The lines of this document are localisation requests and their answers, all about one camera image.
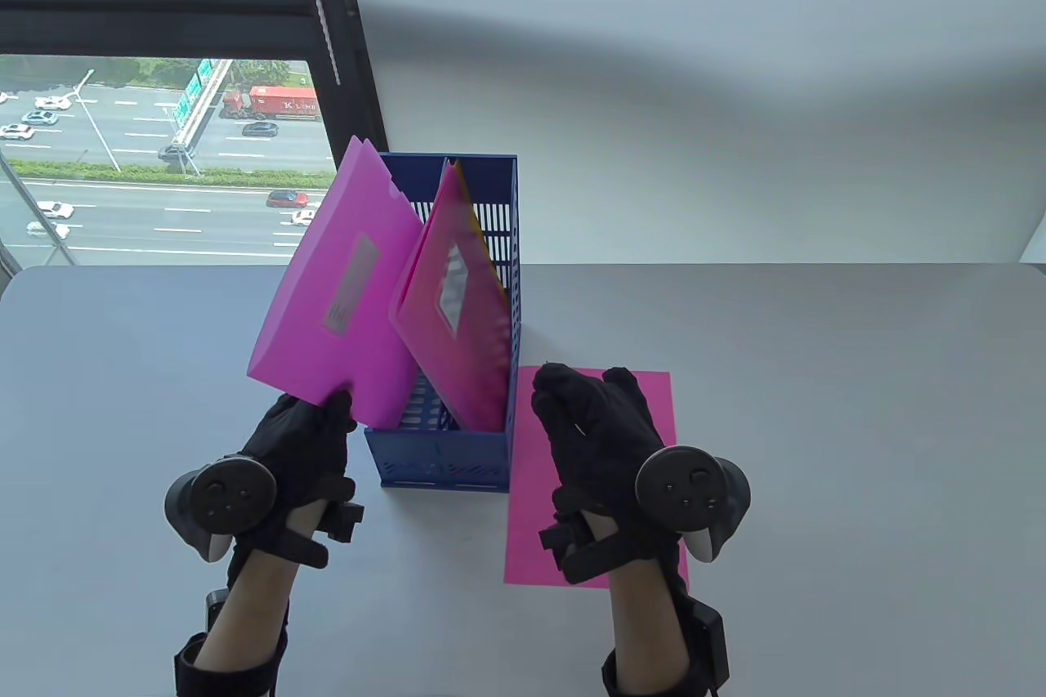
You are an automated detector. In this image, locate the person's right hand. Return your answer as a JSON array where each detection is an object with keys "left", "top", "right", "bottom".
[{"left": 531, "top": 362, "right": 683, "bottom": 588}]

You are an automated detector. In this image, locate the person's left hand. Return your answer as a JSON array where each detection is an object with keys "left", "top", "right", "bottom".
[{"left": 225, "top": 391, "right": 360, "bottom": 592}]

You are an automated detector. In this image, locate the pink cardstock sheet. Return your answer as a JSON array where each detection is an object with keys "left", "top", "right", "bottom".
[{"left": 504, "top": 366, "right": 691, "bottom": 590}]

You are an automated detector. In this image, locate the pink L-shaped folder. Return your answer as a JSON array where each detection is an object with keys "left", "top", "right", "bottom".
[
  {"left": 245, "top": 135, "right": 427, "bottom": 430},
  {"left": 389, "top": 158, "right": 514, "bottom": 434}
]

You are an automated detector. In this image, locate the person's right forearm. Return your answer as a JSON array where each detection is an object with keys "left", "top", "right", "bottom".
[{"left": 608, "top": 562, "right": 692, "bottom": 697}]

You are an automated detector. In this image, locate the black forearm battery box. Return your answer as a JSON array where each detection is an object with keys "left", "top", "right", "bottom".
[{"left": 691, "top": 603, "right": 731, "bottom": 690}]

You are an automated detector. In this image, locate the person's left forearm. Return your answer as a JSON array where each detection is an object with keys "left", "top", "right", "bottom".
[{"left": 196, "top": 509, "right": 316, "bottom": 669}]

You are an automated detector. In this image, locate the grey white hand controller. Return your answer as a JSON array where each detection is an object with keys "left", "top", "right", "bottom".
[
  {"left": 635, "top": 445, "right": 752, "bottom": 565},
  {"left": 164, "top": 455, "right": 279, "bottom": 564}
]

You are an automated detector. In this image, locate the blue plastic file holder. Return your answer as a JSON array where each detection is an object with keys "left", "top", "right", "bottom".
[{"left": 364, "top": 152, "right": 524, "bottom": 494}]

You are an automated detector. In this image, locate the grey diagonal window bar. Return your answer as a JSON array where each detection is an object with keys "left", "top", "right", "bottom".
[{"left": 0, "top": 154, "right": 79, "bottom": 273}]

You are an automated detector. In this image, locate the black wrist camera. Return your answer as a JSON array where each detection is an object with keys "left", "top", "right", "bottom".
[
  {"left": 315, "top": 496, "right": 365, "bottom": 547},
  {"left": 538, "top": 512, "right": 592, "bottom": 567}
]

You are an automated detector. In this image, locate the black forearm strap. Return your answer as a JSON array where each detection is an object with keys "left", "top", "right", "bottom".
[
  {"left": 172, "top": 630, "right": 289, "bottom": 697},
  {"left": 601, "top": 644, "right": 722, "bottom": 697}
]

